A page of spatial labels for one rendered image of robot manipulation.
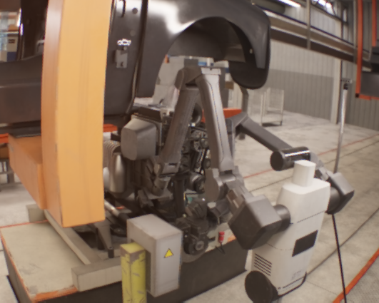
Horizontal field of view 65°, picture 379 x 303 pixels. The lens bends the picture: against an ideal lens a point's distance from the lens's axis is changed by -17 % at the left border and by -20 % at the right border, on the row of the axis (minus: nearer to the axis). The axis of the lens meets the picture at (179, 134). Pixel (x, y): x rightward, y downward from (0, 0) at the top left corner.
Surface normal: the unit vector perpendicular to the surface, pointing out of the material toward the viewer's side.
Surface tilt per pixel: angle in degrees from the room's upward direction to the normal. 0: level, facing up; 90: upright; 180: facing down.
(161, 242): 90
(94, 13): 90
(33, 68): 75
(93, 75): 90
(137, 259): 90
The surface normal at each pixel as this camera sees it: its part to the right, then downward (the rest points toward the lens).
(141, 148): 0.31, 0.21
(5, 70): 0.61, -0.10
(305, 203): 0.51, 0.20
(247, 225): -0.85, 0.06
